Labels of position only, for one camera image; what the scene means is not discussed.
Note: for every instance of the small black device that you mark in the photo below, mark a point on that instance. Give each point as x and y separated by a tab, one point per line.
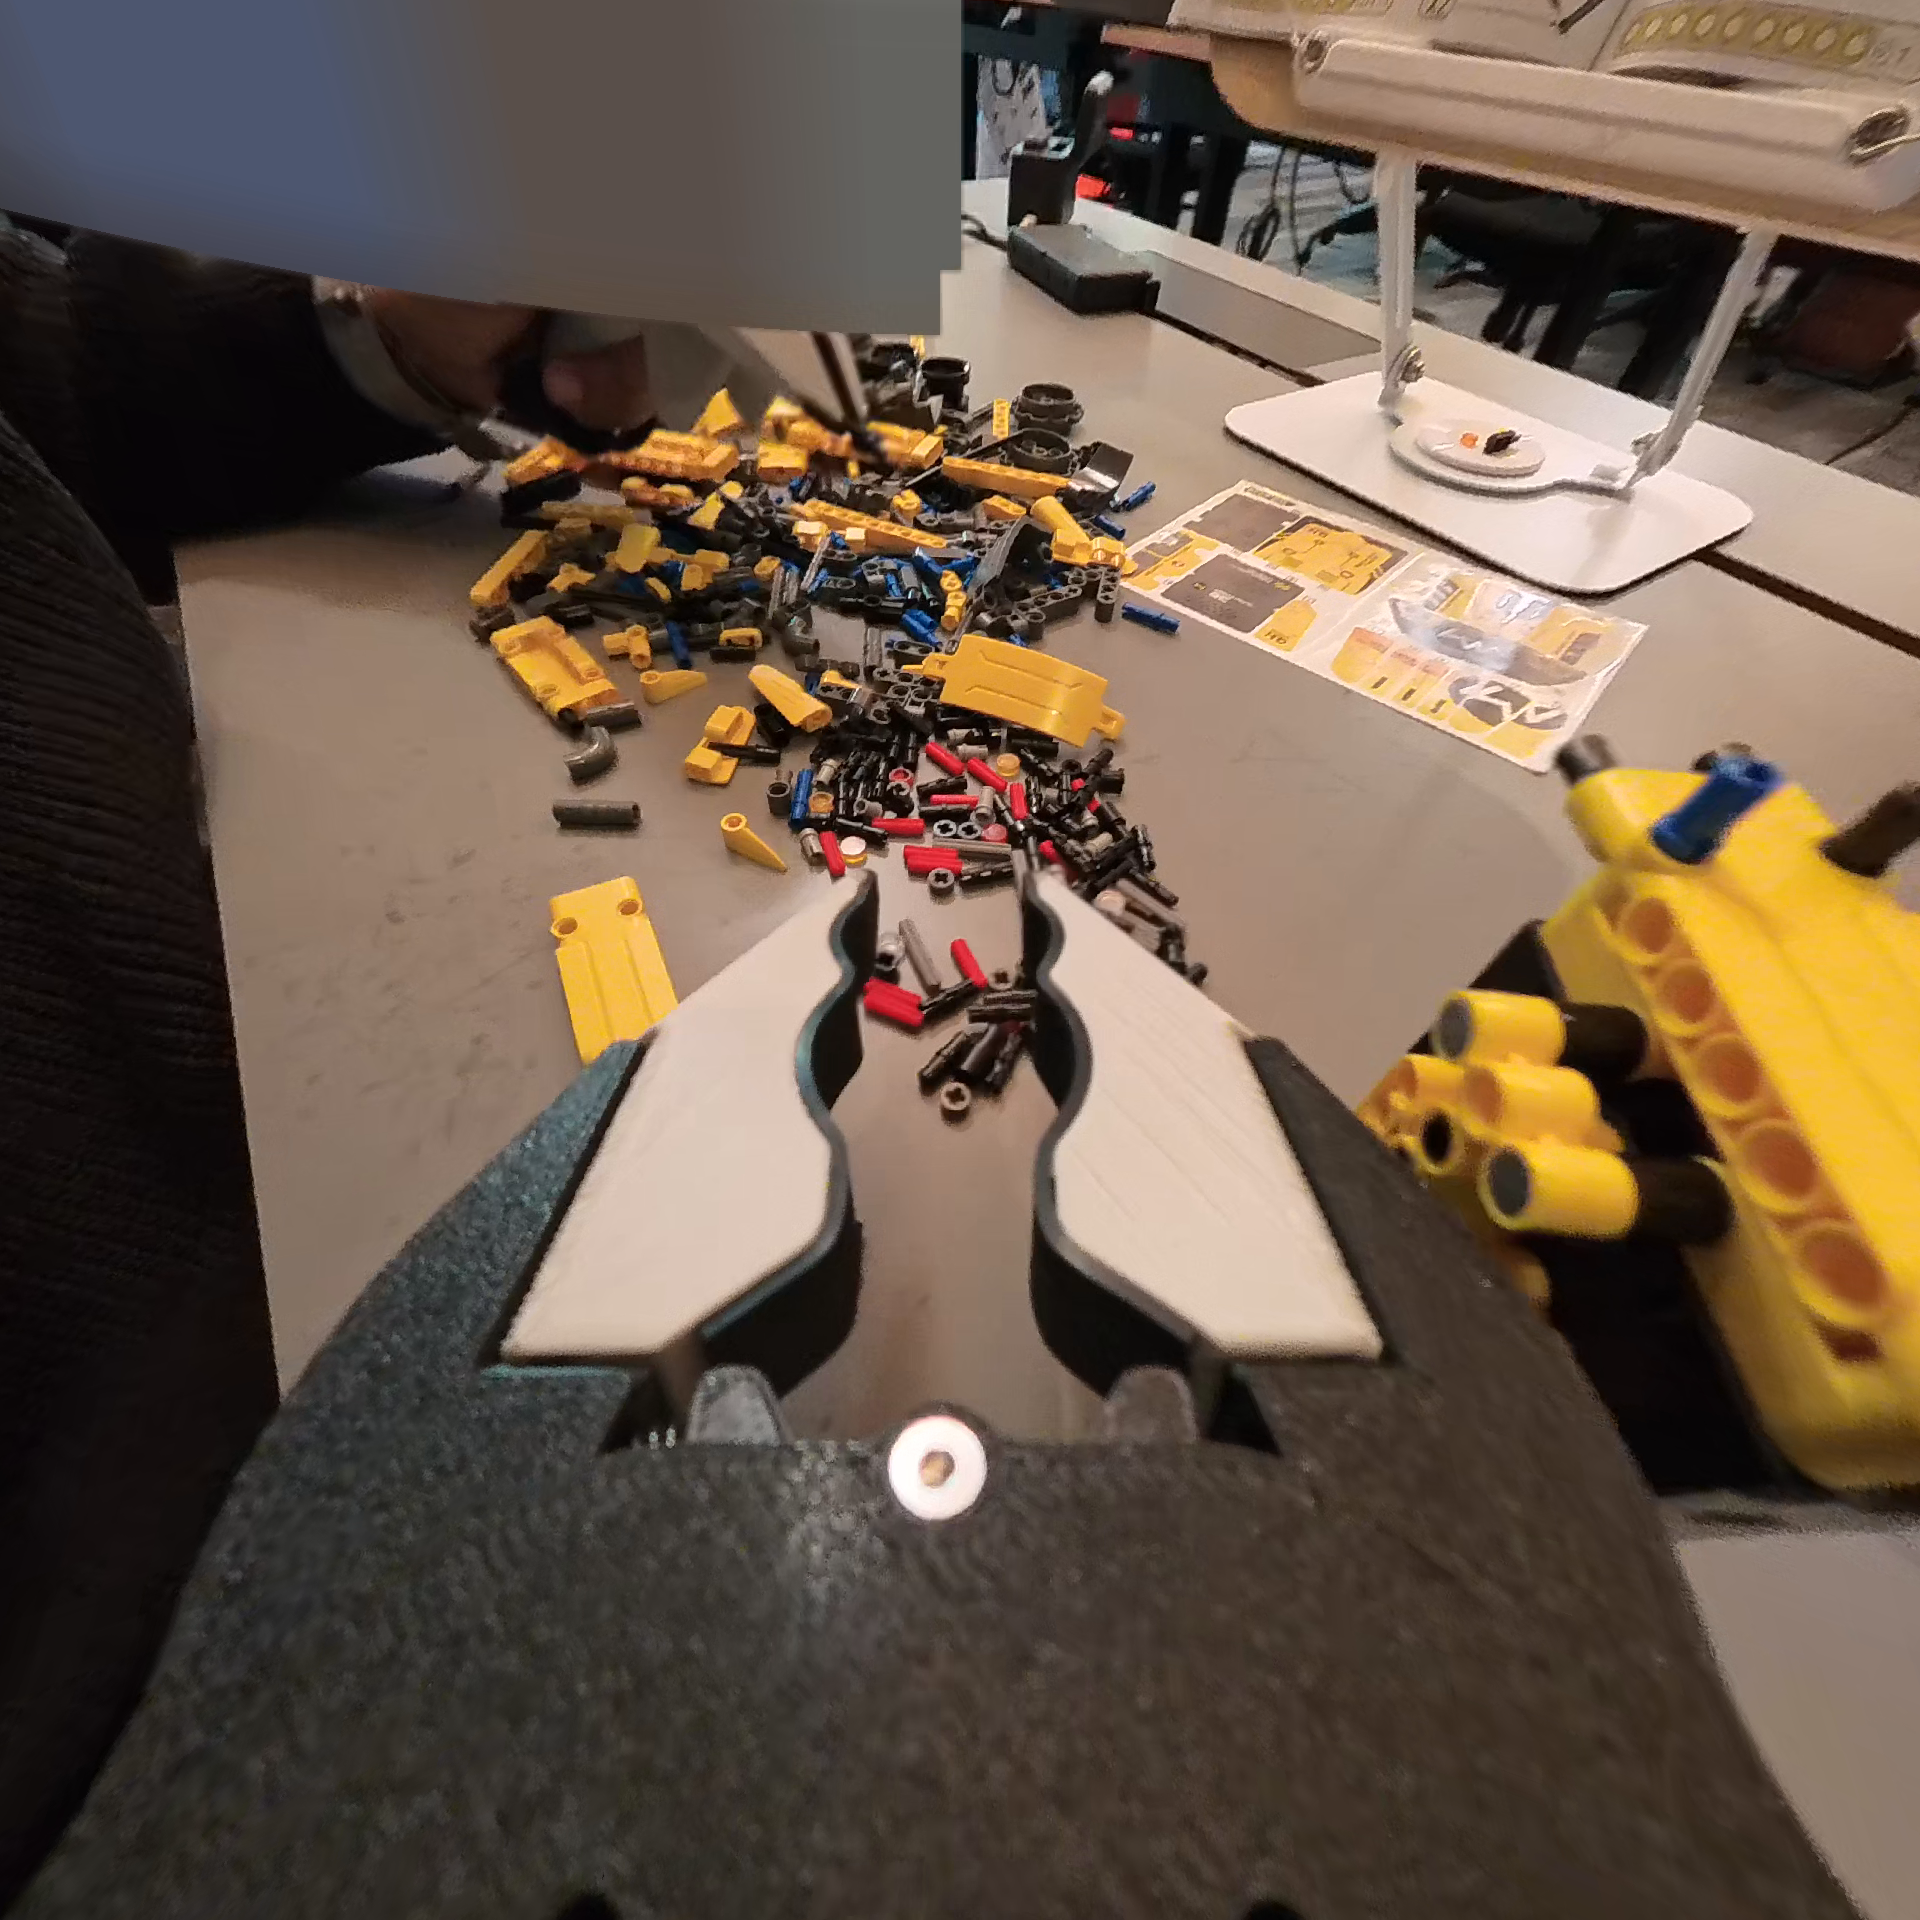
1041	182

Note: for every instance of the heap of black red pins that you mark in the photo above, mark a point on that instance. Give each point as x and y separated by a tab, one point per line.
1021	807

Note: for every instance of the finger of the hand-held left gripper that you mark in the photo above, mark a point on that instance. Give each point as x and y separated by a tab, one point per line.
826	377

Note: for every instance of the dark grey tube piece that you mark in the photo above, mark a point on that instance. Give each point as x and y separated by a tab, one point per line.
596	816

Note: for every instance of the yellow pointed wedge piece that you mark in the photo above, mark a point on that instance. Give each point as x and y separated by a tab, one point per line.
745	837

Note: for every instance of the pile of mixed toy bricks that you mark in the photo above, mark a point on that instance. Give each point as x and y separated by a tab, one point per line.
835	569

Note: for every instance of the yellow curved panel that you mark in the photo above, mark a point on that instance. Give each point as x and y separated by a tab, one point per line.
1027	681

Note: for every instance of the yellow holed body panel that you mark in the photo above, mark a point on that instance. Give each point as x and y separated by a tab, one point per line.
550	663

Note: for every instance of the yellow sticker sheet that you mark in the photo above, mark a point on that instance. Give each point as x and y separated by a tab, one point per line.
1348	596

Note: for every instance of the white book stand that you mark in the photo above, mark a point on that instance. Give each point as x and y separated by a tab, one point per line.
1570	524

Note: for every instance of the dark grey wheel hub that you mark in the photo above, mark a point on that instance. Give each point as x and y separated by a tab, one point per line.
1043	407
1043	451

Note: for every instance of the grey elbow pipe piece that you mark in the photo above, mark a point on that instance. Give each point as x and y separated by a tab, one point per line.
589	756

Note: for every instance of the yellow flat panel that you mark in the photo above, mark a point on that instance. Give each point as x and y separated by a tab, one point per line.
614	969

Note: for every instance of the instruction booklet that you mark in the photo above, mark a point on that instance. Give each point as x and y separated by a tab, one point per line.
1720	35

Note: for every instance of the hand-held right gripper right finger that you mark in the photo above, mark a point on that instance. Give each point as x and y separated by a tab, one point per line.
1202	1199

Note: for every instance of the person's left forearm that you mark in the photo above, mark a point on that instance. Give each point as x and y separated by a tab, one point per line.
183	392

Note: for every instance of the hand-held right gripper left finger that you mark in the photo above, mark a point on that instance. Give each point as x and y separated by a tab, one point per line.
688	1199

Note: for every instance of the black yellow brick model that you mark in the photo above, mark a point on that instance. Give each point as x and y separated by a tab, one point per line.
1740	993

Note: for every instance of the person's left hand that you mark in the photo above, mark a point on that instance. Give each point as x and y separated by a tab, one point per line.
446	352

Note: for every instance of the black power adapter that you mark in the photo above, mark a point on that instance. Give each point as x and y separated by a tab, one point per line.
1081	262

